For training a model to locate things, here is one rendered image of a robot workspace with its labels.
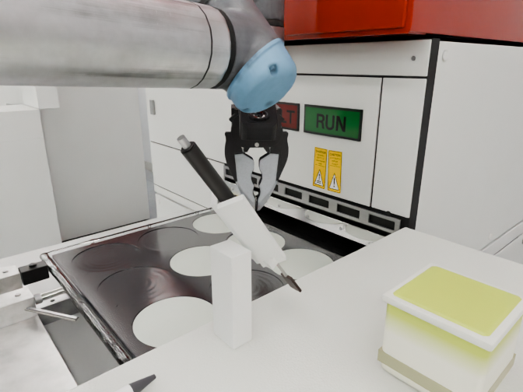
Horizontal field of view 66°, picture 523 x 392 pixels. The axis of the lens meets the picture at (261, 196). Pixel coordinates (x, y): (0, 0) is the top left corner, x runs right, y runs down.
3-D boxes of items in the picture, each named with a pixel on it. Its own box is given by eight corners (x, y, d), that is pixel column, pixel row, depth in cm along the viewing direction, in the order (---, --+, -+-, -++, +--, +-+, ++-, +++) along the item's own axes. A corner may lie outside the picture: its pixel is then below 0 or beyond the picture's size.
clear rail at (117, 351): (48, 257, 65) (47, 250, 65) (158, 395, 38) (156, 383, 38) (39, 260, 64) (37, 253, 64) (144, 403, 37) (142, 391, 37)
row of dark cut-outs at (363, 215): (226, 175, 91) (225, 165, 90) (400, 234, 60) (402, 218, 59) (223, 176, 91) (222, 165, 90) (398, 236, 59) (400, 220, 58)
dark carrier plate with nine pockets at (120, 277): (226, 208, 85) (226, 206, 85) (361, 267, 61) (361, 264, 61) (52, 258, 64) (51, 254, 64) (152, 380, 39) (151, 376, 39)
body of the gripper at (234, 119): (277, 141, 64) (279, 61, 60) (284, 153, 56) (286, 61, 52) (229, 141, 63) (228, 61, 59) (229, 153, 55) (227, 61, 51)
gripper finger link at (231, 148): (257, 178, 59) (257, 119, 57) (257, 181, 58) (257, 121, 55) (225, 178, 59) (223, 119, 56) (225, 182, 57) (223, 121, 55)
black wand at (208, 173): (180, 145, 26) (192, 132, 26) (169, 141, 27) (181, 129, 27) (297, 296, 38) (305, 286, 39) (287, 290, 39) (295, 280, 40)
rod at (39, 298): (67, 291, 56) (65, 281, 56) (70, 295, 55) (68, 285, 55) (30, 302, 53) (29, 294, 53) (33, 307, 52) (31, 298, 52)
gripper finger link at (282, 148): (286, 178, 59) (288, 118, 57) (287, 181, 58) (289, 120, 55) (254, 179, 59) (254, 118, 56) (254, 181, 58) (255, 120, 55)
